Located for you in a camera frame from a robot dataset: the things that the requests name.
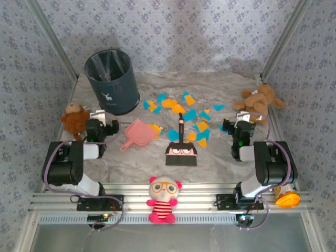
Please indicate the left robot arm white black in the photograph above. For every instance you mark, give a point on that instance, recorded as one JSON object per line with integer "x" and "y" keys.
{"x": 63, "y": 168}

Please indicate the brown lion plush toy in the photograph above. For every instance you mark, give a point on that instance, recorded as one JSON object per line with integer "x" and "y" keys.
{"x": 74, "y": 119}

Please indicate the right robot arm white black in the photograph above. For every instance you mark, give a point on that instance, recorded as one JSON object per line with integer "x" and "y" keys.
{"x": 275, "y": 168}

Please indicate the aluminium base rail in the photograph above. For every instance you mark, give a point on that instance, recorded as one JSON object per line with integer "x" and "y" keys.
{"x": 199, "y": 194}

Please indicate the small circuit board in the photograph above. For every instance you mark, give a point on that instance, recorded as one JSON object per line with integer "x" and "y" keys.
{"x": 97, "y": 217}
{"x": 245, "y": 218}

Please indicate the pink plastic dustpan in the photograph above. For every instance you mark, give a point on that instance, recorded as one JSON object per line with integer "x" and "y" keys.
{"x": 137, "y": 132}

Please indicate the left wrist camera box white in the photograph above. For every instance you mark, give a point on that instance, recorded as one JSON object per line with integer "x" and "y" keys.
{"x": 99, "y": 115}

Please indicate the dark blue trash bin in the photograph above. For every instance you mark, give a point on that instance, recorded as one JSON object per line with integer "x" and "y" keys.
{"x": 115, "y": 89}

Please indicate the black brush with cartoon face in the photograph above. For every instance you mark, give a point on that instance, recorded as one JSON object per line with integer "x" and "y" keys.
{"x": 181, "y": 155}

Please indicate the aluminium corner post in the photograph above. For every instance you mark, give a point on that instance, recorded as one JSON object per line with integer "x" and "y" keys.
{"x": 57, "y": 39}
{"x": 284, "y": 39}

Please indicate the pink panda plush with glasses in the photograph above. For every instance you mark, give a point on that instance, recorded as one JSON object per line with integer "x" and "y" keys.
{"x": 164, "y": 191}

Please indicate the tan teddy bear plush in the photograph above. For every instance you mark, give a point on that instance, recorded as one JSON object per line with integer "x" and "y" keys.
{"x": 258, "y": 101}

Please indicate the clear plastic bin liner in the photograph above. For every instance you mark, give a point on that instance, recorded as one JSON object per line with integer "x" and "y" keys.
{"x": 105, "y": 65}

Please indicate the yellow paper scrap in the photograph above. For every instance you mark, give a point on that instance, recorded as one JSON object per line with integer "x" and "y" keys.
{"x": 152, "y": 106}
{"x": 155, "y": 129}
{"x": 169, "y": 103}
{"x": 191, "y": 136}
{"x": 207, "y": 111}
{"x": 202, "y": 143}
{"x": 189, "y": 99}
{"x": 202, "y": 126}
{"x": 178, "y": 108}

